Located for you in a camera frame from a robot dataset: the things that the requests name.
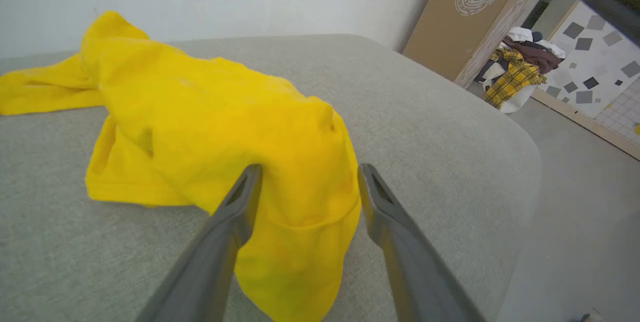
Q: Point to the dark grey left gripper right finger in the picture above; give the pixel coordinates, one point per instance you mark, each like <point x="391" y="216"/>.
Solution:
<point x="410" y="262"/>

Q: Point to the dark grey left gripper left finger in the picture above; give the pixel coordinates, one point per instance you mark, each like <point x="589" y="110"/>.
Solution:
<point x="210" y="257"/>

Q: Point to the yellow garment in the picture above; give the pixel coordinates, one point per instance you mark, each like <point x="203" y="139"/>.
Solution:
<point x="225" y="132"/>

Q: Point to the grey fabric sofa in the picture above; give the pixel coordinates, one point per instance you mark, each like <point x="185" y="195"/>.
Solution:
<point x="425" y="127"/>

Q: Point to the white laundry basket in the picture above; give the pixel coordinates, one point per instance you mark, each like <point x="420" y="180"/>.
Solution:
<point x="517" y="100"/>

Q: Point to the pile of mixed clothes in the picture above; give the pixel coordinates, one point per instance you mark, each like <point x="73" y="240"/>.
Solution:
<point x="517" y="65"/>

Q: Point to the brown cardboard box with print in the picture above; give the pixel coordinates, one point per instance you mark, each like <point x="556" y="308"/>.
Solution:
<point x="452" y="17"/>

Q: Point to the wooden floor frame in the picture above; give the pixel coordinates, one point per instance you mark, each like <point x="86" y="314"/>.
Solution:
<point x="585" y="122"/>

